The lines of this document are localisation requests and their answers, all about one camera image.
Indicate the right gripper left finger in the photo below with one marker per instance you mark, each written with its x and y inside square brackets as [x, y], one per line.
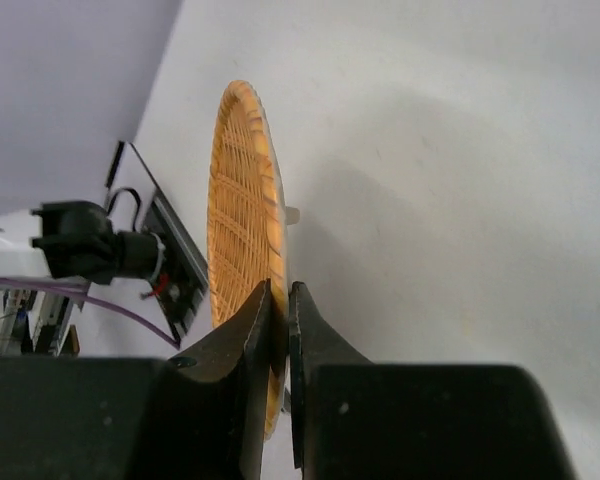
[199, 415]

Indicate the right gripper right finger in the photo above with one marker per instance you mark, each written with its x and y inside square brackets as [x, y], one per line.
[356, 419]

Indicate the woven bamboo round tray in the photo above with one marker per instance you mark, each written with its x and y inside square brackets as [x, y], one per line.
[247, 235]

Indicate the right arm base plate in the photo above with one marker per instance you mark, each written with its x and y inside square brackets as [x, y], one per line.
[134, 201]

